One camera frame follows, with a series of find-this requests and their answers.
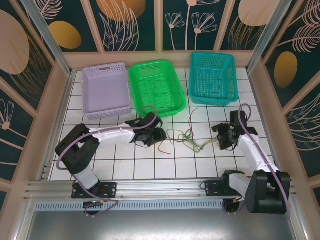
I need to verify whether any green plastic basket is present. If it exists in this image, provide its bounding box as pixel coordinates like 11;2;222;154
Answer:
128;59;188;118

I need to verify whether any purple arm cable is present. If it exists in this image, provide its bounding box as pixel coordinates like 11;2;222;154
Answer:
222;104;292;223
56;105;159;219

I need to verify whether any green cable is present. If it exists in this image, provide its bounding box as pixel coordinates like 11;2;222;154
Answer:
166;128;195;145

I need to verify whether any grey metal sheet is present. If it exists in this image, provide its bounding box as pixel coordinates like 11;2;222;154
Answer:
14;201;307;240

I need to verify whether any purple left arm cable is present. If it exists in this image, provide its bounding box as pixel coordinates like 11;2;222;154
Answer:
56;105;159;219

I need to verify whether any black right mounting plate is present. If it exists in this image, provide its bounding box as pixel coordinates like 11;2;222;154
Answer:
204;179;251;198

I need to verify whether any small black adapter board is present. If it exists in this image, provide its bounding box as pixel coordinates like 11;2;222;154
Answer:
82;199;106;214

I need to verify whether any lavender plastic basket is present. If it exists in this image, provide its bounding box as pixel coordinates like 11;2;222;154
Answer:
81;61;132;121

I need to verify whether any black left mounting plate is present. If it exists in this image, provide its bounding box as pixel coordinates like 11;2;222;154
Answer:
71;181;118;200

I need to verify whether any grey slotted cable duct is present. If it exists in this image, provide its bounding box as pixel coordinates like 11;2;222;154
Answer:
33;201;226;213

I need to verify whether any aluminium frame post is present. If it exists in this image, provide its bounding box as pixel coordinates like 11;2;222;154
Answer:
246;0;292;73
19;0;77;77

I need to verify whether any yellow-green wire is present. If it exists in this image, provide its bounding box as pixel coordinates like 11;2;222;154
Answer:
182;133;202;154

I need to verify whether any black mounting plate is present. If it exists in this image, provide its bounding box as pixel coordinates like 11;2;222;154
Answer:
204;179;251;198
71;181;118;200

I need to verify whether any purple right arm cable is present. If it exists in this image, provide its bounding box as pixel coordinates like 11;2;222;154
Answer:
222;104;292;223

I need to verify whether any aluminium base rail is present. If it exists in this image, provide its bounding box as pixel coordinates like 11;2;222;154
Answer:
23;177;300;202

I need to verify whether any teal plastic basket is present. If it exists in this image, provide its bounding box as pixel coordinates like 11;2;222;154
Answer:
188;51;239;107

